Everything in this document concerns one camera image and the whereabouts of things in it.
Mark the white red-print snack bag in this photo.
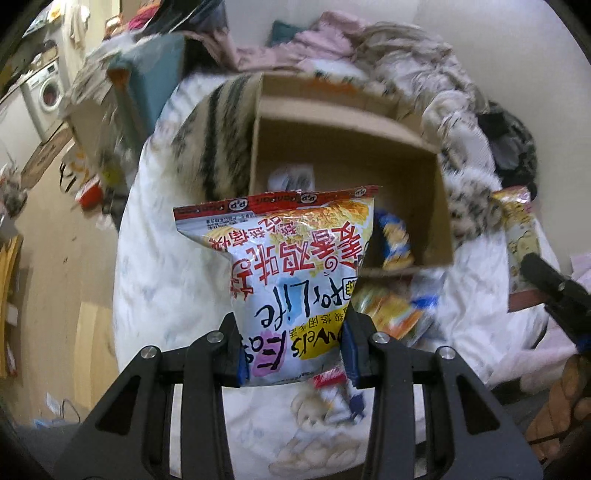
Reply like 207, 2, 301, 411
173, 185, 380, 387

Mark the grey patterned cloth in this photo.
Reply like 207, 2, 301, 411
65, 46, 121, 121

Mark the cardboard box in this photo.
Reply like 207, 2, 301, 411
249, 71, 455, 278

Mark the teal pillow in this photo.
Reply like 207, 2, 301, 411
268, 19, 308, 47

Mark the light wooden board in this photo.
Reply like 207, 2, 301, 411
74, 302, 116, 370

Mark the white cabinet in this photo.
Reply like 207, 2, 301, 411
0, 69, 42, 153

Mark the striped knit cushion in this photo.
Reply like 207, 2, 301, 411
171, 74, 264, 204

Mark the red box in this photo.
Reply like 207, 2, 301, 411
78, 182, 105, 208

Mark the person's right hand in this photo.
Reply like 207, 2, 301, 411
526, 353, 591, 457

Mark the white washing machine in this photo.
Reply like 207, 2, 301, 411
21, 62, 70, 139

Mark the brown doormat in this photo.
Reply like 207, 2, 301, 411
21, 124, 75, 185

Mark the dark clothes pile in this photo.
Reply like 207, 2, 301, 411
478, 99, 539, 199

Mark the teal upholstered chair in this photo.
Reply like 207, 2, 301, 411
107, 34, 188, 144

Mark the white bear-print duvet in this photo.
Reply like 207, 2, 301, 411
113, 60, 561, 480

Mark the long yellow cartoon packet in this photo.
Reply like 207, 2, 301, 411
492, 186, 550, 315

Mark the yellow white shopping bag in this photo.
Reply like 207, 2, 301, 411
60, 152, 100, 192

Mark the pink clothes pile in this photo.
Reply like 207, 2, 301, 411
203, 11, 370, 72

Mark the wooden rack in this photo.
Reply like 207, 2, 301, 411
0, 233, 24, 379

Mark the blue yellow snack packet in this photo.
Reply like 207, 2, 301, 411
373, 209, 416, 271

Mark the yellow orange snack packet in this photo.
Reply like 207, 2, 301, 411
358, 288, 428, 342

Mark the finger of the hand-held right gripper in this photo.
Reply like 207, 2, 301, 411
521, 251, 591, 356

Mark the white blue snack packet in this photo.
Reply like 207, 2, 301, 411
406, 272, 446, 347

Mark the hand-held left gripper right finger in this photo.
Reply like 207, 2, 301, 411
344, 307, 544, 480

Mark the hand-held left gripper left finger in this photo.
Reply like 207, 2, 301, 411
53, 313, 247, 480

